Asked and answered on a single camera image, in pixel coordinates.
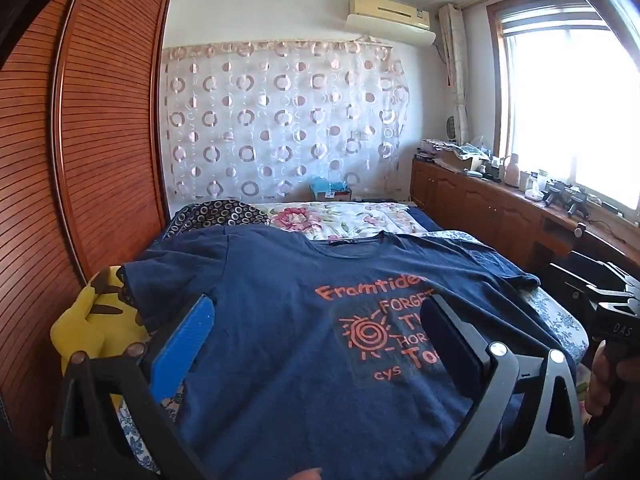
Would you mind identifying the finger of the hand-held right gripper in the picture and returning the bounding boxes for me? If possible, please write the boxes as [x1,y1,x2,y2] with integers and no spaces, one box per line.
[548,261,608,311]
[570,250,632,286]

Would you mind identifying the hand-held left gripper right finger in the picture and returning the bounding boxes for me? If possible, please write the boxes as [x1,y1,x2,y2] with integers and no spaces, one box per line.
[420,294,586,480]

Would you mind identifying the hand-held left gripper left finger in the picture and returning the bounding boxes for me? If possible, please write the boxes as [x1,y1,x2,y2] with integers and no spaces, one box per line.
[52,294,217,480]

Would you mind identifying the navy printed t-shirt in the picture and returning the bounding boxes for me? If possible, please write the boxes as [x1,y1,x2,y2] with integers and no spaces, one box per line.
[122,225,583,480]

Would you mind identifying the person's right hand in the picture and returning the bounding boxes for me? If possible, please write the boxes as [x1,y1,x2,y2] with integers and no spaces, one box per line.
[584,342,618,417]

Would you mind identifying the blue floral bed sheet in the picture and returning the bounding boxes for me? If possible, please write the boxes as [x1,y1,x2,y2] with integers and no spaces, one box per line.
[44,229,592,480]

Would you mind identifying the black gadget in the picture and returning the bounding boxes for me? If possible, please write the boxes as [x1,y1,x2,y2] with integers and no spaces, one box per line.
[543,181,567,209]
[565,194,592,219]

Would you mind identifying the yellow plush toy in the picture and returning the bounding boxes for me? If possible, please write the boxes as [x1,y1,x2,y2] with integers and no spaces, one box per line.
[50,264,152,411]

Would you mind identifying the wooden cabinet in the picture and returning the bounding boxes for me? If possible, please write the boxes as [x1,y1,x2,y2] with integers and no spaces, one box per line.
[411,155,640,283]

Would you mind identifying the navy blanket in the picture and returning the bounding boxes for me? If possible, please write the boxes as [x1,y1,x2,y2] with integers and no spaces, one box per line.
[387,201,448,236]

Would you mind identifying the open cardboard box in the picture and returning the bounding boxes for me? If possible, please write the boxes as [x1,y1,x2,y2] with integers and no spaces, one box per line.
[442,146,490,174]

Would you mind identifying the wooden framed window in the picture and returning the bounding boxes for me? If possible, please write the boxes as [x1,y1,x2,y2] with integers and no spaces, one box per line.
[487,0,640,218]

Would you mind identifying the rose floral blanket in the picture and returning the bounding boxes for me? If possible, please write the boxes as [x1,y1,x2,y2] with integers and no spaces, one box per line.
[247,201,426,242]

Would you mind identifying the cardboard box with blue packets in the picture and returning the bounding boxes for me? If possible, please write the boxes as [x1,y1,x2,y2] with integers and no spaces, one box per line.
[310,176,354,203]

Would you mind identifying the beige window curtain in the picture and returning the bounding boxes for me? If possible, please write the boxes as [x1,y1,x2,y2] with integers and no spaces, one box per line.
[439,4,473,147]

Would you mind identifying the circle-patterned sheer curtain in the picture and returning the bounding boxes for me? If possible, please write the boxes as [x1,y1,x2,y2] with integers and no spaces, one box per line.
[162,37,412,202]

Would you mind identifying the cream air conditioner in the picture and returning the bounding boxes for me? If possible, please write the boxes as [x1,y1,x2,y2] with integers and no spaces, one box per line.
[346,0,437,46]

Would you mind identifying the black ring-patterned cloth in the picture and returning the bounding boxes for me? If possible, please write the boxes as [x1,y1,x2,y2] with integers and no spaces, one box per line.
[167,199,272,239]

